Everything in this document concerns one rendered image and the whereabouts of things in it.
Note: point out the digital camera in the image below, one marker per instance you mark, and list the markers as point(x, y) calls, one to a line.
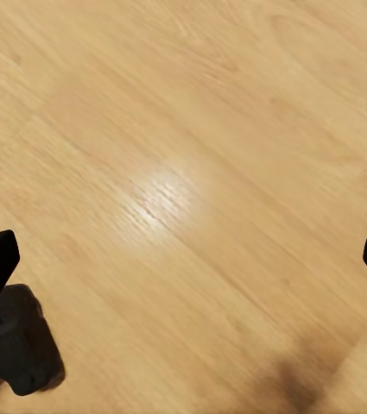
point(28, 358)

